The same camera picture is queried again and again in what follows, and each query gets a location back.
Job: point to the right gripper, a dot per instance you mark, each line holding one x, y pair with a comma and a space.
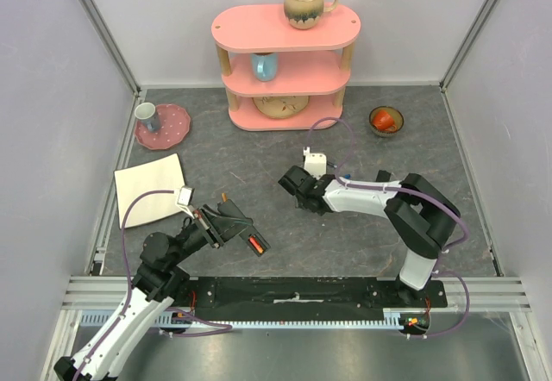
304, 190

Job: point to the cream square plate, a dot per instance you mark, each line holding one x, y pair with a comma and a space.
161, 174

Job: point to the beige ceramic mug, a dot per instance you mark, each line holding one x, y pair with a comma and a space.
305, 14

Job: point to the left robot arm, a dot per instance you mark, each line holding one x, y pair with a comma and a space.
153, 289

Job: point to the brown patterned bowl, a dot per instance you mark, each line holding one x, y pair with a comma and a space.
397, 116

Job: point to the white cable duct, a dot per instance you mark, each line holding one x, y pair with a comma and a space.
389, 321

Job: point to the beige floral plate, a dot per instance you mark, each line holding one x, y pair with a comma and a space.
281, 107

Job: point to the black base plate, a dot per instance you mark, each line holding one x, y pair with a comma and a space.
300, 298

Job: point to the light blue mug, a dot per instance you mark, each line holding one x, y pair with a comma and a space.
264, 66

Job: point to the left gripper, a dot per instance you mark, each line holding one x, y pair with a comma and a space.
209, 230

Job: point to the grey white mug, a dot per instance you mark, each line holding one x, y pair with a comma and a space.
147, 115

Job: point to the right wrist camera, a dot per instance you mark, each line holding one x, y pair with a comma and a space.
314, 163

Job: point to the black battery cover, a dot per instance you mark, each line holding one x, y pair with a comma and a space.
383, 176

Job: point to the orange cup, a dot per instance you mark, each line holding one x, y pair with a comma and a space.
384, 122

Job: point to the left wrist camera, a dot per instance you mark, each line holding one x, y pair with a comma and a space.
183, 197

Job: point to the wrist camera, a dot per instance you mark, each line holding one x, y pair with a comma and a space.
183, 197
314, 163

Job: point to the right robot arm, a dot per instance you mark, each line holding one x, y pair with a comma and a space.
421, 215

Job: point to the black remote control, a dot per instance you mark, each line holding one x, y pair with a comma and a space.
237, 224

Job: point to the red orange battery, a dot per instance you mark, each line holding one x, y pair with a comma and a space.
256, 245

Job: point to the pink three-tier shelf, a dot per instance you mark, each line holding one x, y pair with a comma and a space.
313, 63

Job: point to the pink dotted plate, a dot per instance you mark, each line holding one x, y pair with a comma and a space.
175, 124

